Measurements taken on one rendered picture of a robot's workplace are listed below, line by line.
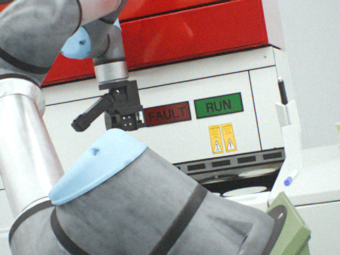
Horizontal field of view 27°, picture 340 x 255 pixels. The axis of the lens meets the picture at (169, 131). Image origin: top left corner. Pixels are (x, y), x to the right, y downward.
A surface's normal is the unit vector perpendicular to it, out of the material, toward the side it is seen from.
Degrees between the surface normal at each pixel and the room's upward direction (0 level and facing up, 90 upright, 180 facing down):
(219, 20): 90
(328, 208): 90
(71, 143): 90
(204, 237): 63
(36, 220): 43
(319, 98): 90
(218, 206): 36
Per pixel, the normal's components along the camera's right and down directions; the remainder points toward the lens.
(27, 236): -0.56, -0.47
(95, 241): -0.13, 0.36
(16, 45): 0.04, 0.18
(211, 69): -0.21, 0.09
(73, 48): -0.44, 0.12
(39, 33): 0.45, 0.06
